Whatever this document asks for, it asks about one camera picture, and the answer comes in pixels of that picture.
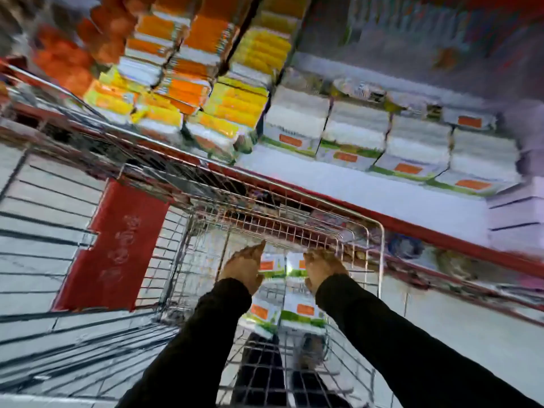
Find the pile of orange bags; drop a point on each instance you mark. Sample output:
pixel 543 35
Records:
pixel 72 55

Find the person's right fingers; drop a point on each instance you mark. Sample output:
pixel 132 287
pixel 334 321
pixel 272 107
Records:
pixel 318 254

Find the person's right forearm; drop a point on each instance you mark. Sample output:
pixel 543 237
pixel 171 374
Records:
pixel 395 344

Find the row of blurred shelf goods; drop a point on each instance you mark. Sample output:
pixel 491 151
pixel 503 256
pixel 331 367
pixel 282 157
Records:
pixel 446 261

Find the stack of pale purple packs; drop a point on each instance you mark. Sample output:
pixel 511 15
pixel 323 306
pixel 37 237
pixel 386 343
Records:
pixel 416 33

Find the person's legs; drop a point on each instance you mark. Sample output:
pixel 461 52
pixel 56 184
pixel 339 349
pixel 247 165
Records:
pixel 261 373

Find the stack of orange yellow packs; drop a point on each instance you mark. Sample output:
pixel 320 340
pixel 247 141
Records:
pixel 199 80

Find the person's left forearm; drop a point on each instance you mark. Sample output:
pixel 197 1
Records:
pixel 199 339

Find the row of white napkin packs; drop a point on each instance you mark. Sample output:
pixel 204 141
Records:
pixel 416 142

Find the red cart seat flap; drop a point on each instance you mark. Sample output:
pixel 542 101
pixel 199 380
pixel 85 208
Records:
pixel 114 250

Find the white shelf with red edge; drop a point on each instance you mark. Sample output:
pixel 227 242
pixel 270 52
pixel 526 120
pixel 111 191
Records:
pixel 382 195

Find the white napkin packet orange label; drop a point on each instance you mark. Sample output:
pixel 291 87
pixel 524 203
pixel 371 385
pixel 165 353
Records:
pixel 262 314
pixel 273 265
pixel 296 267
pixel 302 312

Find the person's left hand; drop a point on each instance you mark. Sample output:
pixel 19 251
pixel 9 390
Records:
pixel 240 265

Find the person's right hand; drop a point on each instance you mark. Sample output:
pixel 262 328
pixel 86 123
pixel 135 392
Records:
pixel 323 263

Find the stack of plain white packs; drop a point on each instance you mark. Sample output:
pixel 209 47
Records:
pixel 516 216

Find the person's left fingers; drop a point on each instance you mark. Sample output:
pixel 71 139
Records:
pixel 250 250

